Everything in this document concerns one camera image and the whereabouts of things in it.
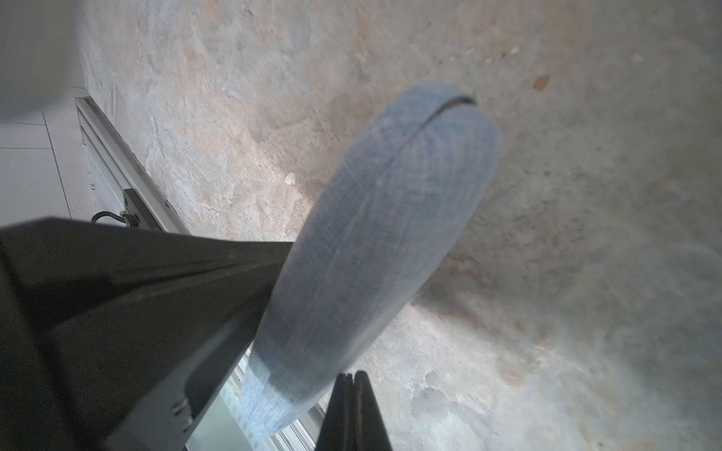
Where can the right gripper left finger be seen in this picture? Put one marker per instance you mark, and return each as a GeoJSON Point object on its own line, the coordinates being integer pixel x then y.
{"type": "Point", "coordinates": [337, 432]}

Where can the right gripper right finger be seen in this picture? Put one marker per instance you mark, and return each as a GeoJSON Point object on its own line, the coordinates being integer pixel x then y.
{"type": "Point", "coordinates": [369, 432]}

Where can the blue case pink glasses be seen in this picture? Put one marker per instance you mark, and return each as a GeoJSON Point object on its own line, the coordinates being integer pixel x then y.
{"type": "Point", "coordinates": [401, 197]}

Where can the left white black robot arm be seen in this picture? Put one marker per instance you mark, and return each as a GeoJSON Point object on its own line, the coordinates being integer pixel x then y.
{"type": "Point", "coordinates": [35, 414]}

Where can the aluminium rail frame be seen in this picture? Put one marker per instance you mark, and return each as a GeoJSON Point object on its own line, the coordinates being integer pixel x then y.
{"type": "Point", "coordinates": [154, 349]}

